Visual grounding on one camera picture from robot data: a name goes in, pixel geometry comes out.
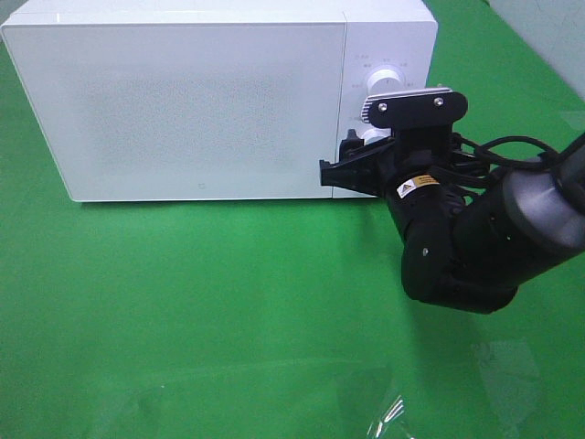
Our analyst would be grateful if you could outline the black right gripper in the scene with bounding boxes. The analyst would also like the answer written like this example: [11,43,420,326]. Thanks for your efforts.
[319,129,457,201]

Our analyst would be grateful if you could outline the white microwave knob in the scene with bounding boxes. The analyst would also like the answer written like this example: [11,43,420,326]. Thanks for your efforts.
[362,128,391,144]
[367,67,405,95]

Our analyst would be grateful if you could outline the white microwave door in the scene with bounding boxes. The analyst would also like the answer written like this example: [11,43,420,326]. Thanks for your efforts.
[3,24,345,202]

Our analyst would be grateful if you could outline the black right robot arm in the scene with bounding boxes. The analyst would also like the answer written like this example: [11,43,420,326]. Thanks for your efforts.
[320,127,584,314]

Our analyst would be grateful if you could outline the white microwave oven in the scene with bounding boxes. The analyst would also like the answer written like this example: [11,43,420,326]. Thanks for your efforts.
[1,1,439,202]

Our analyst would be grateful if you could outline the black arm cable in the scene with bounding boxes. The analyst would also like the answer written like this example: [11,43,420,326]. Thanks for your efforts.
[450,132,563,184]

